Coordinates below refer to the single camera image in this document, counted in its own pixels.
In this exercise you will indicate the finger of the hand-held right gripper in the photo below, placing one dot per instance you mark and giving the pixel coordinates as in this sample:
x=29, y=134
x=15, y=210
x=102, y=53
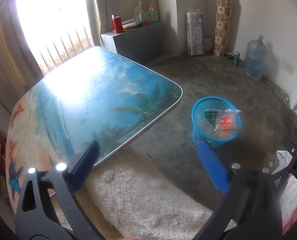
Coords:
x=293, y=148

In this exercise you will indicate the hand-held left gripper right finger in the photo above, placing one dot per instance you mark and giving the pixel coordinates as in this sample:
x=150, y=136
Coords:
x=212, y=165

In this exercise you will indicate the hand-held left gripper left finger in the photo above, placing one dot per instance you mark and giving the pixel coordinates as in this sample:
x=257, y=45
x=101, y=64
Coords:
x=84, y=165

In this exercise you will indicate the blue plastic mesh basket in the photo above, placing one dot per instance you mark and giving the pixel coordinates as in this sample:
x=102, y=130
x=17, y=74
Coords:
x=201, y=135

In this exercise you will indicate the clear plastic food container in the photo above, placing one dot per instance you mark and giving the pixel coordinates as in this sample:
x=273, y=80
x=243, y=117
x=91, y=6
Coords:
x=204, y=125

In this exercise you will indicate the red clear snack packet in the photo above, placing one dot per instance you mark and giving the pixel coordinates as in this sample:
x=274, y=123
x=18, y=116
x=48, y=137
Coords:
x=226, y=122

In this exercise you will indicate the green plastic bottle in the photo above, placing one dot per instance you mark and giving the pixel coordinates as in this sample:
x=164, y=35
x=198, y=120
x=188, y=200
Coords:
x=209, y=115

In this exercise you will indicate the white crumpled plastic bag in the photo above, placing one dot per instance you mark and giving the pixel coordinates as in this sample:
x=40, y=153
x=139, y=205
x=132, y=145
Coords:
x=283, y=156

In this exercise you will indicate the white fluffy rug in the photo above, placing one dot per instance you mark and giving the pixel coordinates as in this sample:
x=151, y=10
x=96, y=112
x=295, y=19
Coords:
x=138, y=200

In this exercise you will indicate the beach print table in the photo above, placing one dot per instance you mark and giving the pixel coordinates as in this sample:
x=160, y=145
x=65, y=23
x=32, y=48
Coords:
x=88, y=92

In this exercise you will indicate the empty water jug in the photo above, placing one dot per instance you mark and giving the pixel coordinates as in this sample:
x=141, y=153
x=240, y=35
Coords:
x=254, y=57

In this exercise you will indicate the green can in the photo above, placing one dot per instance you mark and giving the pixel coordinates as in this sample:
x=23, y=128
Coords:
x=236, y=55

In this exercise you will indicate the green glass bottle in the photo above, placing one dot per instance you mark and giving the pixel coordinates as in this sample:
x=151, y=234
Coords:
x=228, y=55

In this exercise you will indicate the balcony railing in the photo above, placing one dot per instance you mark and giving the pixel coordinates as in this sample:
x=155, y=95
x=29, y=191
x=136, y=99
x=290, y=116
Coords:
x=63, y=52

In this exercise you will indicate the white bucket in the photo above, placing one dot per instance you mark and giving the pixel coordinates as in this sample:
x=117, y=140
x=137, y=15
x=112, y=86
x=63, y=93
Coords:
x=208, y=45

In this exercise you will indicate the grey cabinet box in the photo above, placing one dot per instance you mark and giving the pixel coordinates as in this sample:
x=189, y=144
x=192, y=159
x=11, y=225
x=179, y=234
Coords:
x=136, y=45

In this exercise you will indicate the toilet paper pack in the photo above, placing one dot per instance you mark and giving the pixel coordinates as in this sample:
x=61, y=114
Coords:
x=195, y=35

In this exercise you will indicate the patterned rolled mat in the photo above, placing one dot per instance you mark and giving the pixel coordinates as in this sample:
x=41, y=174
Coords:
x=222, y=25

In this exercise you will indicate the red thermos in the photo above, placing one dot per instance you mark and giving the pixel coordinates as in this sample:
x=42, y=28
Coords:
x=117, y=25

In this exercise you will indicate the beige box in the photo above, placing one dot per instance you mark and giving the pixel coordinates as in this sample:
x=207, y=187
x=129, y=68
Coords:
x=130, y=27

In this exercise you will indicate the white blue box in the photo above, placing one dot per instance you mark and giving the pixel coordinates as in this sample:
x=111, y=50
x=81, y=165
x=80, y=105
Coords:
x=128, y=21

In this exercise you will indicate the clear plastic bag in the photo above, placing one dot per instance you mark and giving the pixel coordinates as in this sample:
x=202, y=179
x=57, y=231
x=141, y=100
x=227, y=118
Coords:
x=137, y=15

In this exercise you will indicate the green perforated basket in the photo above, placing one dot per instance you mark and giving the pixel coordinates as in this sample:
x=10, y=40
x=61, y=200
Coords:
x=148, y=17

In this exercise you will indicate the wooden chopsticks bundle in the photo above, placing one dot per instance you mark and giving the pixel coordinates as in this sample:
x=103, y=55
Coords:
x=151, y=7

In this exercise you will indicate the beige wall plate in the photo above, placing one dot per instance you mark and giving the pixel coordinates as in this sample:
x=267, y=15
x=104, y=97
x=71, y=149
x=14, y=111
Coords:
x=290, y=69

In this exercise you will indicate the white wall socket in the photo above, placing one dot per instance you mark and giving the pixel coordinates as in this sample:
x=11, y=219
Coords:
x=284, y=63

